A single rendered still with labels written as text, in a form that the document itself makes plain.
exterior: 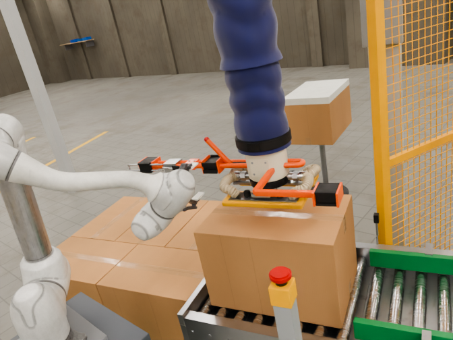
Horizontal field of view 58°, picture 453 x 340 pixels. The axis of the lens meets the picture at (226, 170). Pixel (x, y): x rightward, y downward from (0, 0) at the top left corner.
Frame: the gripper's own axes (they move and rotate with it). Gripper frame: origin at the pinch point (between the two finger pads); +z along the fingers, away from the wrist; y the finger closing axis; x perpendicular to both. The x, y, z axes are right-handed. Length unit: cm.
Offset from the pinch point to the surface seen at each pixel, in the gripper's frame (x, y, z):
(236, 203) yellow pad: 15.9, 10.4, -0.1
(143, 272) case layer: -56, 64, 12
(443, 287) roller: 92, 62, 28
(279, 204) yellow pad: 34.3, 10.0, 0.1
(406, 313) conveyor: 78, 68, 15
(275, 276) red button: 44, 14, -37
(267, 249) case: 28.6, 28.0, -5.0
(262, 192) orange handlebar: 33.7, -1.7, -12.7
